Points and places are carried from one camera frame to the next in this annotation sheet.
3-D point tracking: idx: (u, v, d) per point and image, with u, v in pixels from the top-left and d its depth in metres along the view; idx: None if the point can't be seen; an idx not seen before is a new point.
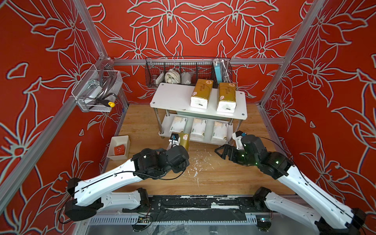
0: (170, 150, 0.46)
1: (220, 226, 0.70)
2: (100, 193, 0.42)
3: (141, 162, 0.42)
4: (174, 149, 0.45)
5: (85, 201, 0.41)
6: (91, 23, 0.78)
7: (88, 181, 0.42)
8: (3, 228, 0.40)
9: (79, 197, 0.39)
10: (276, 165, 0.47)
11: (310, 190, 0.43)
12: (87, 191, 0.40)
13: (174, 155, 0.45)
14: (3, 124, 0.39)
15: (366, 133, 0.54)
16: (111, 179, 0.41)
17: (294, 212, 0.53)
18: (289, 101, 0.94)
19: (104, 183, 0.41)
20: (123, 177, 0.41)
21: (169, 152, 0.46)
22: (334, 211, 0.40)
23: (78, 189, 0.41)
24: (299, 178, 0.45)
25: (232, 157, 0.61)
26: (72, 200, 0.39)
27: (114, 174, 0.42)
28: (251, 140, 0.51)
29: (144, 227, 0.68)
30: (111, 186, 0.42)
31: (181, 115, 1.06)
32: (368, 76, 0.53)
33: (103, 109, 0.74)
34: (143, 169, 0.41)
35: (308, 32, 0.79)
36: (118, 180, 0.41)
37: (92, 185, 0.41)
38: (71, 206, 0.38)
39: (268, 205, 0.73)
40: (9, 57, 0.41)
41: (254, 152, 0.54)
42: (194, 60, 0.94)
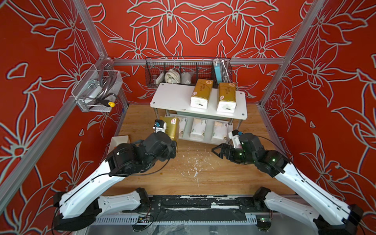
0: (147, 140, 0.40)
1: (220, 226, 0.70)
2: (84, 200, 0.39)
3: (116, 159, 0.38)
4: (150, 137, 0.40)
5: (72, 214, 0.39)
6: (91, 23, 0.78)
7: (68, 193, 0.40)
8: (3, 228, 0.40)
9: (63, 211, 0.37)
10: (273, 163, 0.48)
11: (307, 187, 0.43)
12: (70, 202, 0.38)
13: (152, 144, 0.41)
14: (3, 124, 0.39)
15: (366, 133, 0.54)
16: (90, 186, 0.38)
17: (294, 210, 0.52)
18: (289, 101, 0.94)
19: (84, 192, 0.38)
20: (101, 179, 0.37)
21: (146, 143, 0.41)
22: (330, 208, 0.40)
23: (61, 203, 0.39)
24: (295, 176, 0.45)
25: (229, 156, 0.61)
26: (57, 217, 0.37)
27: (91, 179, 0.38)
28: (249, 138, 0.52)
29: (144, 227, 0.68)
30: (94, 192, 0.39)
31: (181, 115, 1.06)
32: (368, 76, 0.53)
33: (103, 109, 0.74)
34: (119, 166, 0.36)
35: (308, 32, 0.79)
36: (98, 184, 0.38)
37: (74, 196, 0.38)
38: (57, 223, 0.36)
39: (268, 205, 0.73)
40: (9, 58, 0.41)
41: (251, 151, 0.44)
42: (194, 60, 0.94)
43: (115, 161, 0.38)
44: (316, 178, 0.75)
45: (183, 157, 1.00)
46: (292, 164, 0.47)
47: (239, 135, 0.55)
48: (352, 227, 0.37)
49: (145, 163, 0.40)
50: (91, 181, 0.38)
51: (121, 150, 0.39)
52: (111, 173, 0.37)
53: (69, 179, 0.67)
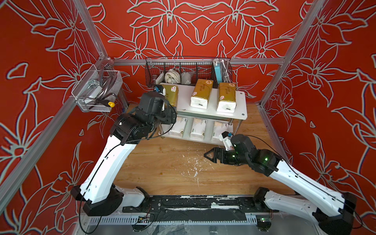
0: (142, 102, 0.40)
1: (220, 226, 0.70)
2: (106, 180, 0.39)
3: (122, 129, 0.37)
4: (144, 99, 0.39)
5: (99, 197, 0.38)
6: (91, 23, 0.78)
7: (88, 179, 0.38)
8: (3, 228, 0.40)
9: (89, 196, 0.37)
10: (266, 162, 0.48)
11: (301, 181, 0.44)
12: (93, 186, 0.37)
13: (148, 103, 0.40)
14: (3, 124, 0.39)
15: (366, 133, 0.54)
16: (106, 163, 0.37)
17: (293, 206, 0.53)
18: (290, 101, 0.94)
19: (102, 173, 0.37)
20: (115, 151, 0.37)
21: (143, 105, 0.40)
22: (326, 199, 0.40)
23: (84, 191, 0.37)
24: (289, 172, 0.46)
25: (223, 159, 0.60)
26: (85, 203, 0.36)
27: (104, 158, 0.38)
28: (241, 140, 0.51)
29: (144, 227, 0.68)
30: (112, 169, 0.39)
31: (181, 115, 1.06)
32: (368, 76, 0.53)
33: (103, 109, 0.74)
34: (128, 132, 0.37)
35: (308, 32, 0.79)
36: (112, 158, 0.37)
37: (94, 179, 0.37)
38: (88, 207, 0.36)
39: (268, 204, 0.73)
40: (9, 58, 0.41)
41: (244, 152, 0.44)
42: (194, 60, 0.94)
43: (121, 130, 0.37)
44: (316, 177, 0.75)
45: (183, 157, 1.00)
46: (284, 161, 0.48)
47: (231, 138, 0.54)
48: (349, 216, 0.37)
49: (149, 126, 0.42)
50: (105, 158, 0.37)
51: (122, 119, 0.38)
52: (124, 140, 0.37)
53: (69, 179, 0.67)
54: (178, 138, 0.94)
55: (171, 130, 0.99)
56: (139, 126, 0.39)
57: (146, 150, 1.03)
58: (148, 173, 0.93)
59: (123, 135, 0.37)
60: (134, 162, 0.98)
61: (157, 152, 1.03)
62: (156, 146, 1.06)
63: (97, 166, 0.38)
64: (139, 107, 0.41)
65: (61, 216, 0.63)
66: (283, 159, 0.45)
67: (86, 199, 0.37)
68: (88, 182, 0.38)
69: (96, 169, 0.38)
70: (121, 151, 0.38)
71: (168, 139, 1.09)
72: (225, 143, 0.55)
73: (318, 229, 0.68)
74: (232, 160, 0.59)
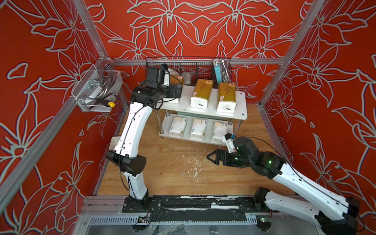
0: (150, 74, 0.51)
1: (220, 226, 0.70)
2: (137, 136, 0.49)
3: (140, 98, 0.48)
4: (152, 70, 0.50)
5: (134, 153, 0.48)
6: (91, 23, 0.78)
7: (120, 140, 0.46)
8: (3, 228, 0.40)
9: (126, 152, 0.45)
10: (269, 165, 0.48)
11: (305, 184, 0.44)
12: (127, 142, 0.46)
13: (154, 74, 0.51)
14: (3, 124, 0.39)
15: (366, 133, 0.54)
16: (135, 122, 0.47)
17: (295, 208, 0.53)
18: (289, 101, 0.94)
19: (133, 129, 0.46)
20: (140, 112, 0.47)
21: (151, 77, 0.51)
22: (330, 203, 0.40)
23: (120, 149, 0.45)
24: (293, 176, 0.45)
25: (225, 161, 0.60)
26: (124, 159, 0.44)
27: (131, 119, 0.47)
28: (244, 143, 0.51)
29: (144, 228, 0.68)
30: (139, 130, 0.49)
31: (181, 115, 1.06)
32: (368, 76, 0.53)
33: (103, 109, 0.74)
34: (147, 98, 0.47)
35: (308, 32, 0.79)
36: (138, 119, 0.47)
37: (127, 137, 0.46)
38: (129, 160, 0.44)
39: (268, 205, 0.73)
40: (9, 58, 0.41)
41: (247, 155, 0.55)
42: (194, 60, 0.94)
43: (139, 98, 0.48)
44: (316, 177, 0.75)
45: (183, 157, 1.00)
46: (288, 164, 0.48)
47: (235, 140, 0.54)
48: (353, 220, 0.37)
49: (159, 93, 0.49)
50: (133, 119, 0.47)
51: (139, 89, 0.48)
52: (145, 104, 0.47)
53: (69, 179, 0.67)
54: (178, 138, 0.94)
55: (171, 130, 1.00)
56: (154, 92, 0.49)
57: (146, 150, 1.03)
58: (148, 173, 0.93)
59: (143, 101, 0.47)
60: None
61: (157, 152, 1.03)
62: (155, 146, 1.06)
63: (128, 128, 0.46)
64: (148, 79, 0.52)
65: (61, 216, 0.63)
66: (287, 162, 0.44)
67: (124, 154, 0.45)
68: (122, 142, 0.46)
69: (126, 130, 0.46)
70: (145, 110, 0.48)
71: (168, 139, 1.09)
72: (229, 146, 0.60)
73: (318, 229, 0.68)
74: (235, 162, 0.58)
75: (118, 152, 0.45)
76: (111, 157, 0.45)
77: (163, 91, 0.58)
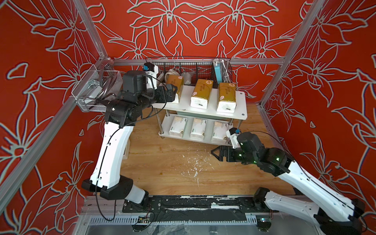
0: (126, 83, 0.40)
1: (220, 226, 0.70)
2: (115, 165, 0.41)
3: (116, 115, 0.39)
4: (127, 79, 0.39)
5: (112, 182, 0.40)
6: (91, 23, 0.78)
7: (96, 168, 0.39)
8: (3, 228, 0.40)
9: (103, 183, 0.38)
10: (277, 162, 0.44)
11: (313, 184, 0.42)
12: (104, 172, 0.39)
13: (131, 83, 0.40)
14: (3, 124, 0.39)
15: (366, 133, 0.54)
16: (112, 147, 0.39)
17: (294, 207, 0.53)
18: (289, 101, 0.94)
19: (109, 157, 0.39)
20: (116, 134, 0.38)
21: (128, 87, 0.40)
22: (337, 205, 0.39)
23: (95, 180, 0.39)
24: (301, 175, 0.43)
25: (229, 157, 0.58)
26: (102, 191, 0.38)
27: (107, 144, 0.39)
28: (248, 138, 0.48)
29: (144, 227, 0.68)
30: (117, 154, 0.41)
31: (181, 115, 1.06)
32: (368, 76, 0.53)
33: (103, 109, 0.74)
34: (123, 115, 0.38)
35: (308, 32, 0.79)
36: (115, 143, 0.39)
37: (104, 166, 0.39)
38: (107, 192, 0.38)
39: (268, 205, 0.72)
40: (9, 58, 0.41)
41: (252, 151, 0.52)
42: (194, 60, 0.94)
43: (115, 115, 0.39)
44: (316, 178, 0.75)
45: (183, 157, 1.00)
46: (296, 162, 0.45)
47: (238, 135, 0.51)
48: (358, 223, 0.36)
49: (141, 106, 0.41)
50: (109, 144, 0.39)
51: (113, 105, 0.39)
52: (122, 124, 0.38)
53: (69, 179, 0.67)
54: (178, 138, 0.94)
55: (171, 130, 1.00)
56: (132, 107, 0.40)
57: (146, 150, 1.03)
58: (148, 173, 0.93)
59: (119, 119, 0.38)
60: (134, 162, 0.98)
61: (157, 152, 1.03)
62: (155, 146, 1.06)
63: (103, 154, 0.39)
64: (125, 89, 0.41)
65: (61, 216, 0.63)
66: (295, 160, 0.45)
67: (101, 186, 0.38)
68: (98, 169, 0.39)
69: (102, 158, 0.39)
70: (122, 132, 0.39)
71: (168, 139, 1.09)
72: (233, 141, 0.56)
73: (319, 229, 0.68)
74: (239, 158, 0.56)
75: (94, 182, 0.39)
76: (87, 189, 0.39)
77: (146, 101, 0.48)
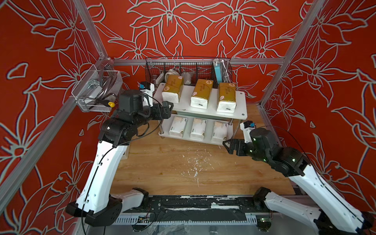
0: (122, 103, 0.40)
1: (220, 226, 0.70)
2: (104, 188, 0.39)
3: (110, 134, 0.39)
4: (124, 99, 0.39)
5: (100, 205, 0.38)
6: (91, 23, 0.78)
7: (84, 190, 0.37)
8: (3, 228, 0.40)
9: (90, 207, 0.36)
10: (292, 163, 0.41)
11: (326, 191, 0.39)
12: (92, 194, 0.37)
13: (128, 104, 0.41)
14: (3, 124, 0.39)
15: (366, 133, 0.54)
16: (103, 168, 0.37)
17: (293, 210, 0.53)
18: (289, 101, 0.94)
19: (98, 180, 0.37)
20: (108, 154, 0.38)
21: (124, 106, 0.41)
22: (346, 216, 0.37)
23: (82, 203, 0.36)
24: (315, 180, 0.40)
25: (239, 152, 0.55)
26: (87, 216, 0.35)
27: (98, 164, 0.38)
28: (262, 134, 0.45)
29: (144, 227, 0.68)
30: (107, 176, 0.39)
31: (181, 115, 1.06)
32: (368, 76, 0.53)
33: (103, 109, 0.74)
34: (118, 134, 0.38)
35: (308, 32, 0.79)
36: (107, 163, 0.38)
37: (92, 188, 0.37)
38: (93, 217, 0.35)
39: (268, 205, 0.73)
40: (9, 58, 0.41)
41: (264, 148, 0.48)
42: (194, 60, 0.94)
43: (109, 134, 0.39)
44: None
45: (183, 157, 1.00)
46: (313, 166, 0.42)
47: (251, 131, 0.48)
48: None
49: (136, 125, 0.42)
50: (100, 164, 0.37)
51: (109, 124, 0.39)
52: (116, 143, 0.38)
53: (69, 179, 0.67)
54: (178, 138, 0.94)
55: (171, 130, 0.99)
56: (128, 126, 0.41)
57: (146, 150, 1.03)
58: (148, 173, 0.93)
59: (114, 138, 0.38)
60: (134, 162, 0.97)
61: (157, 152, 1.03)
62: (155, 146, 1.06)
63: (92, 175, 0.37)
64: (120, 109, 0.42)
65: (61, 216, 0.63)
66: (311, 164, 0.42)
67: (87, 210, 0.36)
68: (86, 191, 0.37)
69: (90, 179, 0.37)
70: (114, 152, 0.38)
71: (168, 139, 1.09)
72: (246, 134, 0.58)
73: None
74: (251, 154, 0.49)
75: (82, 206, 0.36)
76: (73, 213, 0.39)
77: (142, 119, 0.48)
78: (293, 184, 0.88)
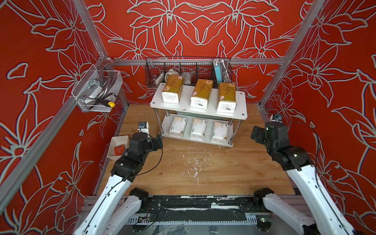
0: (131, 145, 0.51)
1: (220, 226, 0.70)
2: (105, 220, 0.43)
3: (121, 171, 0.48)
4: (133, 143, 0.50)
5: None
6: (91, 23, 0.78)
7: (84, 221, 0.41)
8: (3, 228, 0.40)
9: None
10: (293, 157, 0.44)
11: (318, 193, 0.40)
12: (92, 225, 0.40)
13: (136, 145, 0.51)
14: (3, 124, 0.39)
15: (366, 133, 0.54)
16: (109, 199, 0.44)
17: (287, 213, 0.52)
18: (289, 101, 0.94)
19: (103, 209, 0.42)
20: (117, 186, 0.46)
21: (131, 148, 0.52)
22: (331, 221, 0.37)
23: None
24: (311, 178, 0.41)
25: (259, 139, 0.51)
26: None
27: (105, 195, 0.44)
28: (276, 126, 0.49)
29: (144, 228, 0.68)
30: (109, 209, 0.44)
31: (181, 115, 1.06)
32: (368, 76, 0.53)
33: (103, 109, 0.74)
34: (128, 171, 0.48)
35: (308, 32, 0.79)
36: (114, 195, 0.45)
37: (95, 217, 0.41)
38: None
39: (265, 203, 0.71)
40: (9, 58, 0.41)
41: (273, 139, 0.51)
42: (194, 60, 0.94)
43: (120, 170, 0.49)
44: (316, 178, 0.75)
45: (183, 157, 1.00)
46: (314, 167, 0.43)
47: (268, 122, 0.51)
48: None
49: (142, 163, 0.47)
50: (107, 195, 0.44)
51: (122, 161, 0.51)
52: (125, 178, 0.47)
53: (69, 179, 0.67)
54: (178, 138, 0.94)
55: (171, 130, 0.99)
56: (136, 165, 0.51)
57: None
58: (148, 173, 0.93)
59: (123, 174, 0.48)
60: None
61: (157, 152, 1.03)
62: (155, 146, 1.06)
63: (97, 205, 0.43)
64: (129, 150, 0.52)
65: (61, 216, 0.63)
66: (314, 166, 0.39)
67: None
68: (85, 224, 0.40)
69: (96, 207, 0.42)
70: (123, 184, 0.46)
71: (168, 139, 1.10)
72: None
73: None
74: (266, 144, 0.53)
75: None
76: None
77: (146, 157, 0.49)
78: (293, 184, 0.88)
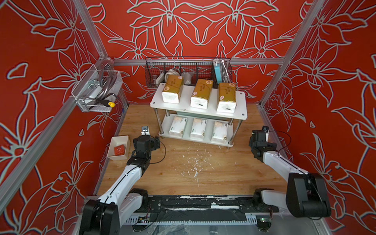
0: (139, 146, 0.63)
1: (220, 226, 0.70)
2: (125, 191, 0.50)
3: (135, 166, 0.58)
4: (140, 144, 0.62)
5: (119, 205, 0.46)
6: (91, 23, 0.78)
7: (108, 190, 0.47)
8: (3, 228, 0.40)
9: (112, 199, 0.44)
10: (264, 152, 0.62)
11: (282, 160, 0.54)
12: (115, 192, 0.46)
13: (143, 146, 0.63)
14: (3, 124, 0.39)
15: (366, 133, 0.54)
16: (128, 177, 0.53)
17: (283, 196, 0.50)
18: (289, 101, 0.94)
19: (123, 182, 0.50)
20: (132, 170, 0.56)
21: (139, 148, 0.64)
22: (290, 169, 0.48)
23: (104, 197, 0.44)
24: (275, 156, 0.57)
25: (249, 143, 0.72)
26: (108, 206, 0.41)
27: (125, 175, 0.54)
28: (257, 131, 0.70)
29: (144, 228, 0.68)
30: (127, 186, 0.51)
31: (181, 115, 1.06)
32: (368, 76, 0.53)
33: (103, 109, 0.74)
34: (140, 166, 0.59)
35: (308, 32, 0.79)
36: (131, 176, 0.54)
37: (117, 186, 0.48)
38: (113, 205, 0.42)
39: (263, 198, 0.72)
40: (9, 57, 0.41)
41: (255, 140, 0.72)
42: (194, 60, 0.94)
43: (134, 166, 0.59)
44: None
45: (183, 157, 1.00)
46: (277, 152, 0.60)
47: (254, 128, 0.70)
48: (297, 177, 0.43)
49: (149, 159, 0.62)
50: (126, 175, 0.53)
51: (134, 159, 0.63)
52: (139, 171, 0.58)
53: (69, 179, 0.67)
54: (178, 138, 0.94)
55: (171, 130, 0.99)
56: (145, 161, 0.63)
57: None
58: (148, 173, 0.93)
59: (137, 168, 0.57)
60: None
61: (157, 152, 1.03)
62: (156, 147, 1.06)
63: (118, 181, 0.50)
64: (137, 149, 0.64)
65: (61, 216, 0.63)
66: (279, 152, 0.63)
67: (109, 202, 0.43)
68: (108, 193, 0.46)
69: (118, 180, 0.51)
70: (137, 171, 0.57)
71: (168, 139, 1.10)
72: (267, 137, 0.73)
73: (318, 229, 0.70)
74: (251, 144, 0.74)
75: (103, 201, 0.43)
76: (88, 222, 0.40)
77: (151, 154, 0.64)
78: None
